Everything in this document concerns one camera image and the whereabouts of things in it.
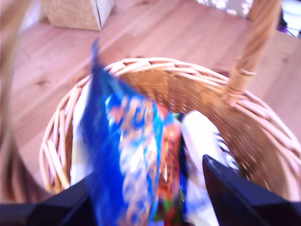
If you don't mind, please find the green and white Galaxy bag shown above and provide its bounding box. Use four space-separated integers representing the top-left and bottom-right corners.
182 110 239 226

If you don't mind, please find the woven wicker basket with handle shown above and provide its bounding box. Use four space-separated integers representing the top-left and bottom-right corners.
0 0 301 205

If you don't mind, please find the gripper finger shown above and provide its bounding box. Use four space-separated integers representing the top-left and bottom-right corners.
203 154 286 226
39 176 96 226

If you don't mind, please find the beige textured box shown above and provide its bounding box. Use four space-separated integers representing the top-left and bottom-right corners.
40 0 116 32

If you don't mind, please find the blue Terry's orange eggs bag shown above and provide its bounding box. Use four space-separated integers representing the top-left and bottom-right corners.
79 39 189 226

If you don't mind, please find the white Maltesers mini bunnies bag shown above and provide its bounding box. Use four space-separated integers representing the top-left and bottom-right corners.
70 87 94 186

